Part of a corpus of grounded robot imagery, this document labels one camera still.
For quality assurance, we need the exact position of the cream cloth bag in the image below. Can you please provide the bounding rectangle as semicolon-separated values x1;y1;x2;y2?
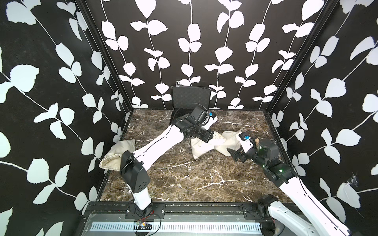
216;130;242;156
191;132;226;159

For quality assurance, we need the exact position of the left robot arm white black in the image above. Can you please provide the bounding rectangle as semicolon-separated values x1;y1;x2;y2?
119;106;218;210

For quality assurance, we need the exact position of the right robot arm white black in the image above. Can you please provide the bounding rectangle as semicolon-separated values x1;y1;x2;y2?
227;134;352;236

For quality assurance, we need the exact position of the open black poker chip case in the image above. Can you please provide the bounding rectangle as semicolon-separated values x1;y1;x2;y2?
170;85;211;124

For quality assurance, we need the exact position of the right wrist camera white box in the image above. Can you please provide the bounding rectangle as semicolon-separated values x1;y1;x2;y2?
238;132;256;153

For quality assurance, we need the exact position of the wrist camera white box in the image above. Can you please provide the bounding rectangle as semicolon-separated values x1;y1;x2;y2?
238;132;256;153
202;112;218;130

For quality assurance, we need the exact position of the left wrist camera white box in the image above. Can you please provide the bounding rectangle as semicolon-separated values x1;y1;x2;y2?
202;112;218;130

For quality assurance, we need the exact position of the black front mounting rail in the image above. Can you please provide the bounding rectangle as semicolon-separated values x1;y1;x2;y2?
125;202;322;220

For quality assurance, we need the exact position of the cream cloth bag left wall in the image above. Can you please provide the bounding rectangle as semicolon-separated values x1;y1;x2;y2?
99;140;135;171

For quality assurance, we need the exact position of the white perforated cable tray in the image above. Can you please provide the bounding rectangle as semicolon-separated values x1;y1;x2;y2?
89;222;261;235

